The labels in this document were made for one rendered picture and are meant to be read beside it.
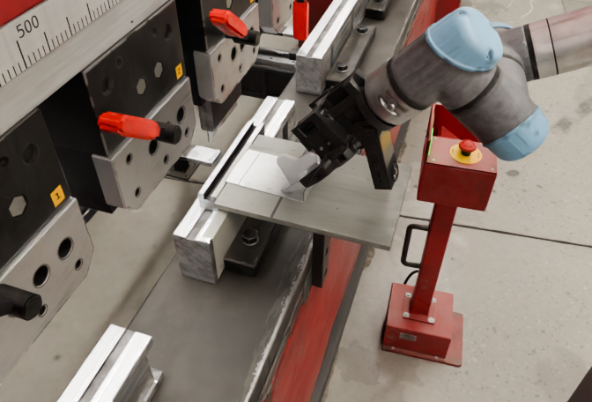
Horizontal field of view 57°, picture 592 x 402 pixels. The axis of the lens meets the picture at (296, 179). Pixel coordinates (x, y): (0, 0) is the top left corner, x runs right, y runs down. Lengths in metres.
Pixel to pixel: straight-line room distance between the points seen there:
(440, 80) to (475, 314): 1.43
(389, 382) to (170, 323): 1.06
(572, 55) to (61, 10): 0.59
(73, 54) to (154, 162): 0.16
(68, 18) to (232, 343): 0.52
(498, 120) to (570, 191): 1.92
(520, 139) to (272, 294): 0.42
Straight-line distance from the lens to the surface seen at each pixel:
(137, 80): 0.53
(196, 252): 0.83
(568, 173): 2.67
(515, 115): 0.67
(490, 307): 2.02
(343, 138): 0.72
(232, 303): 0.85
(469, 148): 1.27
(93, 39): 0.47
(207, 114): 0.76
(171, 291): 0.88
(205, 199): 0.84
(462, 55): 0.62
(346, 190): 0.83
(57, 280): 0.49
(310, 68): 1.24
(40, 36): 0.43
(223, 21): 0.59
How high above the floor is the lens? 1.56
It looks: 41 degrees down
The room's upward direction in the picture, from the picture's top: straight up
